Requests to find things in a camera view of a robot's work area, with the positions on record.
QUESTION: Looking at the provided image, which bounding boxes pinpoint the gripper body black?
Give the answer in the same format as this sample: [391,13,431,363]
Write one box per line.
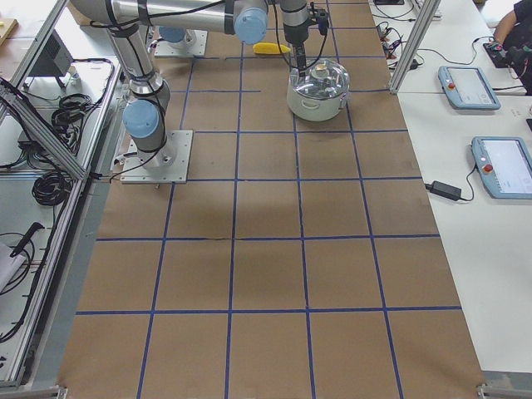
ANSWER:
[278,0,329,45]

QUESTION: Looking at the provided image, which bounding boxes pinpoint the glass pot lid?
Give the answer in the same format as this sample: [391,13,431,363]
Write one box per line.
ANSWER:
[288,58,350,100]

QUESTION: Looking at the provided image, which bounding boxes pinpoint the yellow corn cob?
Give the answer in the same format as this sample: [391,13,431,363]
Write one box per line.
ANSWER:
[253,42,291,55]

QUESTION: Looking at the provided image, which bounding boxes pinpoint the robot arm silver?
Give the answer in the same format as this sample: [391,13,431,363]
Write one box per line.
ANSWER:
[159,26,196,51]
[73,1,329,173]

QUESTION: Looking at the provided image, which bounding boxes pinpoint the white cooking pot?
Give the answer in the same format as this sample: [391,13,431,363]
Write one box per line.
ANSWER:
[287,87,349,121]

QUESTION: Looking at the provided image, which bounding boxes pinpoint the teach pendant far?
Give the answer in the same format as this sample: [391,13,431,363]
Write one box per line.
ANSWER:
[437,66,500,111]

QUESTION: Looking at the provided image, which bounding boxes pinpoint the teach pendant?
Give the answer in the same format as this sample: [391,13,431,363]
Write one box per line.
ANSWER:
[471,136,531,200]
[437,66,500,111]

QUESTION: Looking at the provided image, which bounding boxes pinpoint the black power adapter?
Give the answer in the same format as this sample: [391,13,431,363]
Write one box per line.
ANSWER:
[426,180,461,201]

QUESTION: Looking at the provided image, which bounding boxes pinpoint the person in black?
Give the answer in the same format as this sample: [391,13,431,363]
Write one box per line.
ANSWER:
[494,0,531,91]

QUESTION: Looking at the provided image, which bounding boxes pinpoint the teach pendant near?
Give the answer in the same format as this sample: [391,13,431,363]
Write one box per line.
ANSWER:
[471,136,531,200]

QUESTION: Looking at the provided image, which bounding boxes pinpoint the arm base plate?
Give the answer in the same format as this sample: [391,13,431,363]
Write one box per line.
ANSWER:
[155,28,208,58]
[119,131,194,184]

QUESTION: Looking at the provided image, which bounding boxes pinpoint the aluminium frame post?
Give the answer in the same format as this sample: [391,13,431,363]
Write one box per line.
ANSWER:
[389,0,441,95]

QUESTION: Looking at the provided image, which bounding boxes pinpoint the coiled black cables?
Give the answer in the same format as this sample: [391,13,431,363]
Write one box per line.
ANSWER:
[32,170,72,207]

